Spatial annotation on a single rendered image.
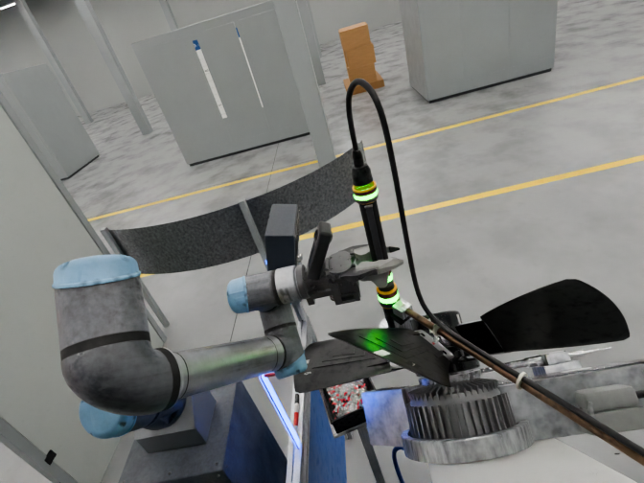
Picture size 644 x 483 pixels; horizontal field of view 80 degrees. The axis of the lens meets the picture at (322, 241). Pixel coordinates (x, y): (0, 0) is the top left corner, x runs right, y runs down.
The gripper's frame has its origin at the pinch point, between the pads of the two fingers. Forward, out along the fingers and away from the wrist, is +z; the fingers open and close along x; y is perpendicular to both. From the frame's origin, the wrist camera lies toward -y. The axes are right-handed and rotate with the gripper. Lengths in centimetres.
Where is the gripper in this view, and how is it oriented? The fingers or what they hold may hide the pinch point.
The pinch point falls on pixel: (394, 253)
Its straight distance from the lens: 78.0
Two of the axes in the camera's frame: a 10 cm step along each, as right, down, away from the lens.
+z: 9.6, -2.2, -1.4
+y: 2.6, 8.1, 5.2
